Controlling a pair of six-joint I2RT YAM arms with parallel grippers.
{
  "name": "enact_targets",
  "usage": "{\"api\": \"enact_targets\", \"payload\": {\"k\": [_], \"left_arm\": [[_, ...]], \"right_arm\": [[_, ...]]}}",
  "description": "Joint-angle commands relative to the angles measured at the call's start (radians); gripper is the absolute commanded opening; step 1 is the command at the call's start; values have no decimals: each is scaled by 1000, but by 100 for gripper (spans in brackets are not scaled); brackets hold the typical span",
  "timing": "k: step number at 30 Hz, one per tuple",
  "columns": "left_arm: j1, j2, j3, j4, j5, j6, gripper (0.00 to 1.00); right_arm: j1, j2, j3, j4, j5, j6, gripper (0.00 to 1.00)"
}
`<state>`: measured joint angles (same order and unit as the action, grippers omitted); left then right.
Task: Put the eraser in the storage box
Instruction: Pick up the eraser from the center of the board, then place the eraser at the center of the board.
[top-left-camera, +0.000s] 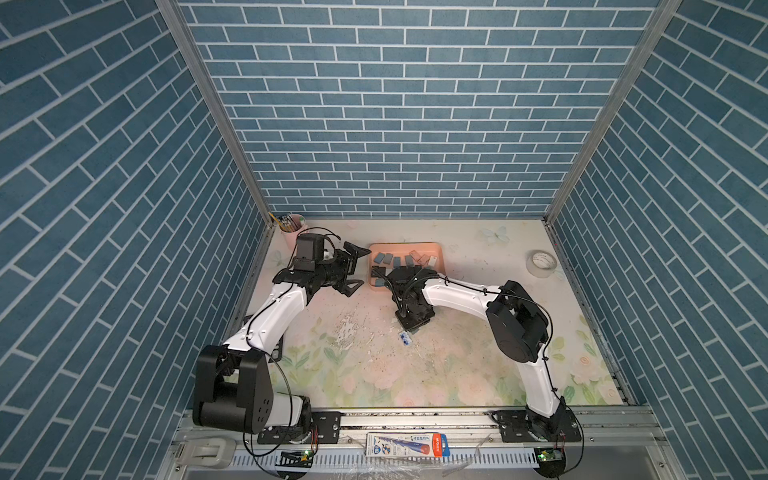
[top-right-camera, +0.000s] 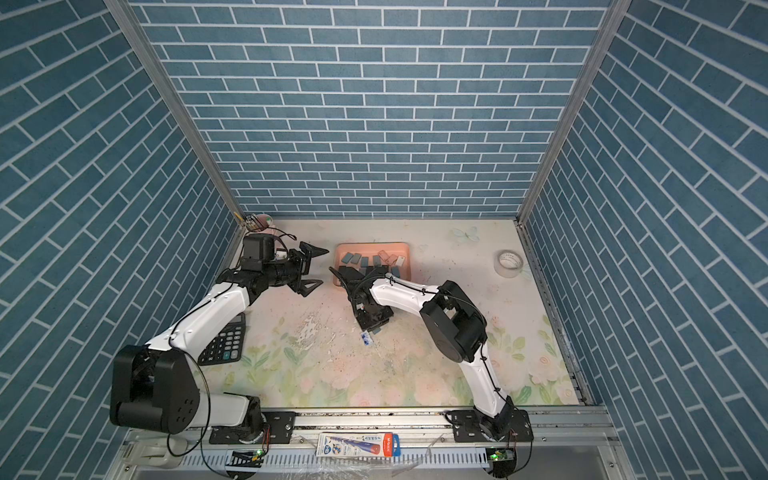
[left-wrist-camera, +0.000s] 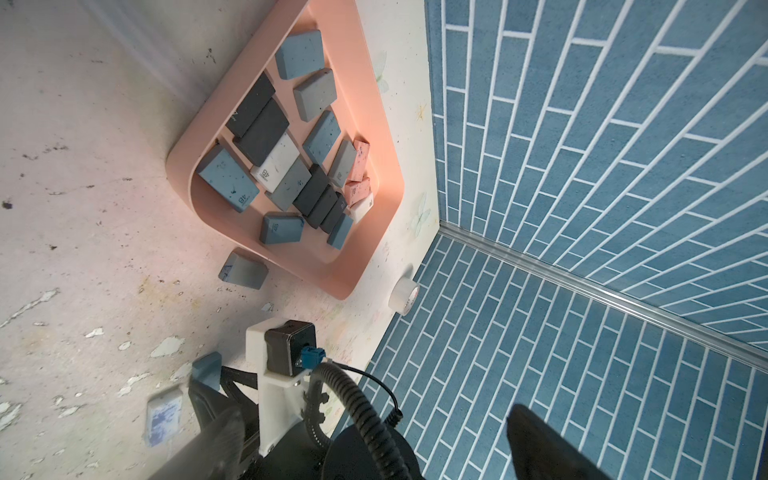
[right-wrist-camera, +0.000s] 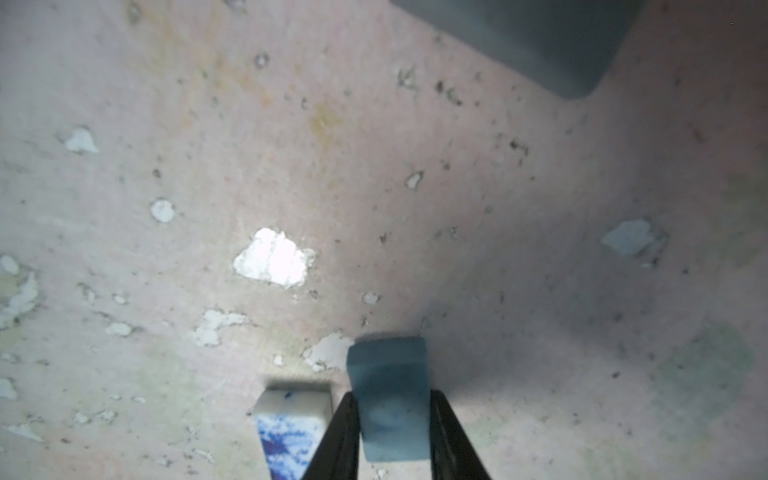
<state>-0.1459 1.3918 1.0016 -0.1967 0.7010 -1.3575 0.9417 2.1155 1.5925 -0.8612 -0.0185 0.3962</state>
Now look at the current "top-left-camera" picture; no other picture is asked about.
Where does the pink metal pencil bucket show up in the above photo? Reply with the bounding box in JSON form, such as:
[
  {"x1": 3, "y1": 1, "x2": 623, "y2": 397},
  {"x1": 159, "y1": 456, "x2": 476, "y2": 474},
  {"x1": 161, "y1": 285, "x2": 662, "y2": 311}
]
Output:
[{"x1": 278, "y1": 214, "x2": 306, "y2": 234}]

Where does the tape roll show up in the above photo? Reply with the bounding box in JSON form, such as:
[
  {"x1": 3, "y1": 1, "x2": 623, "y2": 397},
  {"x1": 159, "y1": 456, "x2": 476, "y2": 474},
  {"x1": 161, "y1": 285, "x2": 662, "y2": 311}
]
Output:
[{"x1": 526, "y1": 250, "x2": 558, "y2": 279}]

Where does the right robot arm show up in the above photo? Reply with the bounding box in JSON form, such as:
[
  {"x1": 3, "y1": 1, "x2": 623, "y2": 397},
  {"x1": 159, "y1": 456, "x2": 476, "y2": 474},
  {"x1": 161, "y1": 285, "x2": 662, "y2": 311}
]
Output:
[{"x1": 381, "y1": 266, "x2": 564, "y2": 420}]

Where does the pink storage tray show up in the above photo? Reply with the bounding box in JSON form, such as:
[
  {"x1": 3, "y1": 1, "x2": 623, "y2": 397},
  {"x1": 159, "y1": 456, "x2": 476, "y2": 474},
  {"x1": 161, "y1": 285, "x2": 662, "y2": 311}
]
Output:
[{"x1": 368, "y1": 242, "x2": 445, "y2": 290}]

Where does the red blue pen package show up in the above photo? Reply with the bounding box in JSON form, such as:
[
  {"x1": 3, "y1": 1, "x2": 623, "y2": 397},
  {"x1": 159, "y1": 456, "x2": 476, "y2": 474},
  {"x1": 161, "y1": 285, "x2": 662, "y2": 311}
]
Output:
[{"x1": 365, "y1": 432, "x2": 451, "y2": 459}]

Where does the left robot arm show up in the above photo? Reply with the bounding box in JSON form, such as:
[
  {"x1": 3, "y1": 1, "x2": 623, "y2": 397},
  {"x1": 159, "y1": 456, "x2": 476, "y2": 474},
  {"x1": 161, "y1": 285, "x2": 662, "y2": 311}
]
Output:
[{"x1": 193, "y1": 231, "x2": 371, "y2": 441}]

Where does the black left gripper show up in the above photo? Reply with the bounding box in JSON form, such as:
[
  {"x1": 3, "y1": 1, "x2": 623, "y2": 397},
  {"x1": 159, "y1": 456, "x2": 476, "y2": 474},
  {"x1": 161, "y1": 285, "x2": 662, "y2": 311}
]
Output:
[{"x1": 313, "y1": 241, "x2": 370, "y2": 296}]

